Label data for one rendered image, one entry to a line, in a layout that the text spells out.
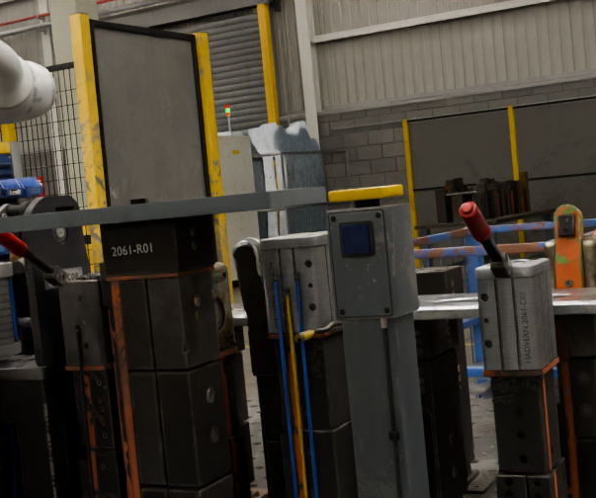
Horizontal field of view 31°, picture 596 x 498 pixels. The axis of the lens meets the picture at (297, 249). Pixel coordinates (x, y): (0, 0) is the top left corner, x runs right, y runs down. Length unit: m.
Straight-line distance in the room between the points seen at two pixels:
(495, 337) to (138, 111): 3.82
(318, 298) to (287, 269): 0.05
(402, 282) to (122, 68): 3.85
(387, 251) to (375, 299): 0.05
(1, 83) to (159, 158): 3.19
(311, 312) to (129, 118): 3.63
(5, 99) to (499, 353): 1.01
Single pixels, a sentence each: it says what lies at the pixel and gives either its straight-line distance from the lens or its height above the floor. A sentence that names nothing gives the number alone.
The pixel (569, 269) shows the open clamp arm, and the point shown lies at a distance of 1.51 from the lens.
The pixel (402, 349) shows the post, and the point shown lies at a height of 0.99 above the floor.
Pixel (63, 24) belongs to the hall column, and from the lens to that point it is 9.45.
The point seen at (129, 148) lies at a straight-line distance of 4.83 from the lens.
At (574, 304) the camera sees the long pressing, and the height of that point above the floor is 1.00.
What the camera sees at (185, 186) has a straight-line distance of 5.14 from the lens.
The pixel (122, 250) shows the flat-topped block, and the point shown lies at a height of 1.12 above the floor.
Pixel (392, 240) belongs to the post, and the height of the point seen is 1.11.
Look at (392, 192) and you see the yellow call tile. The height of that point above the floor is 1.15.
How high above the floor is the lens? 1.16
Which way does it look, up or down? 3 degrees down
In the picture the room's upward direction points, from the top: 6 degrees counter-clockwise
